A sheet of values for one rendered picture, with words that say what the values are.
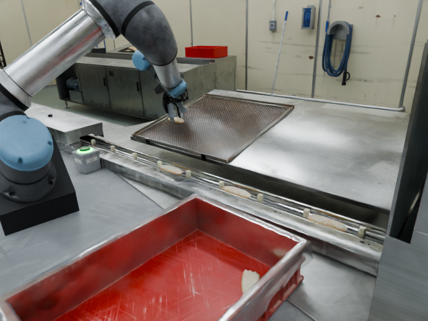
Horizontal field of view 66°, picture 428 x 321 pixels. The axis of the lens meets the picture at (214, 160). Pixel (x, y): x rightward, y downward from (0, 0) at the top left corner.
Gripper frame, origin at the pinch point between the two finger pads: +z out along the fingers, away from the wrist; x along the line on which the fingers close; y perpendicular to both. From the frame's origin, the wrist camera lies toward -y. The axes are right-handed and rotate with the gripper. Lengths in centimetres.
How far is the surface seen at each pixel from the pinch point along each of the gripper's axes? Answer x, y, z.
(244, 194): -23, 60, 3
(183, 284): -56, 72, 0
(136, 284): -63, 65, -1
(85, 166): -45.3, 2.5, 0.8
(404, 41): 339, -20, 46
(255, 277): -45, 82, 1
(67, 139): -40.8, -22.9, -1.3
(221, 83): 231, -209, 85
